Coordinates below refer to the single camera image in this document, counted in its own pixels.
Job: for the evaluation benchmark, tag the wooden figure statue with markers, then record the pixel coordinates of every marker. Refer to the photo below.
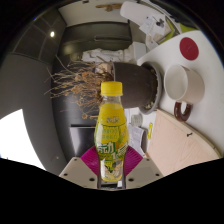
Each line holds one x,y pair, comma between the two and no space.
108,6

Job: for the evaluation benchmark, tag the black wall screen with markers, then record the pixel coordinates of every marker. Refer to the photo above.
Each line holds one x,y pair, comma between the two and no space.
81,140

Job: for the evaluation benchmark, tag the grey plant pot saucer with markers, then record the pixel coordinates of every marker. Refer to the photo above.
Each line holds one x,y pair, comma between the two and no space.
160,85

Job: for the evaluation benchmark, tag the large ceiling light panel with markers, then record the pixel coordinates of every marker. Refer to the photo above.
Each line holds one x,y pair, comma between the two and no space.
16,140

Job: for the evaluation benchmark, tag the pink wood-framed board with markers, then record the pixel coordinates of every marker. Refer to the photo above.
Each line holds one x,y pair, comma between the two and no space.
176,143

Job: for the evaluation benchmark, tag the pile of white papers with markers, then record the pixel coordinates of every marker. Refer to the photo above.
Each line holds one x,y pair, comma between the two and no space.
151,26

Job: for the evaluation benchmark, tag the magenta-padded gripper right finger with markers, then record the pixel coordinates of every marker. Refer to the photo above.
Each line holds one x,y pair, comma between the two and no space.
146,171

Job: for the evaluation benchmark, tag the recessed ceiling spotlight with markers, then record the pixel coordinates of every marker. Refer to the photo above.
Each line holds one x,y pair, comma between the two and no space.
52,34

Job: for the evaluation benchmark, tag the printed paper sheets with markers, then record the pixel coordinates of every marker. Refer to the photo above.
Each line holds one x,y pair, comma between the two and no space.
136,136

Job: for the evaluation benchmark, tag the dried plant in grey pot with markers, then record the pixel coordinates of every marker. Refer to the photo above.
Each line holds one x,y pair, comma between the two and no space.
133,83

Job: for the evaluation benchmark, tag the white chair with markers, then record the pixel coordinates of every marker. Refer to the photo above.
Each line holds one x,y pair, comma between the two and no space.
136,11

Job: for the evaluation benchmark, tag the black keys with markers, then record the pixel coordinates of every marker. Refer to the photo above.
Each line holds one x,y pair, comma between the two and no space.
160,22

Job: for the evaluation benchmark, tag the yellow drink bottle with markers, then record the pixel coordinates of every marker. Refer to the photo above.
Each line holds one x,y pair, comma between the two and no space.
111,133

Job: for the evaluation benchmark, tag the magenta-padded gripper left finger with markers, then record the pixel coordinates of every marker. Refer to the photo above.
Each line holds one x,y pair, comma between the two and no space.
75,171

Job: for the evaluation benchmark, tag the yellow-green seat pad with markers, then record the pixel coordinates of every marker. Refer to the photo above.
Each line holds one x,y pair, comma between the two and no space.
176,27

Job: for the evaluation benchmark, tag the cardboard box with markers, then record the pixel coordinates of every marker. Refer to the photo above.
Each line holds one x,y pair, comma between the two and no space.
105,67

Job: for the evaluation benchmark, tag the small yellow packet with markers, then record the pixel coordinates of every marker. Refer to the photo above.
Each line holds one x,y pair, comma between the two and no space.
150,130

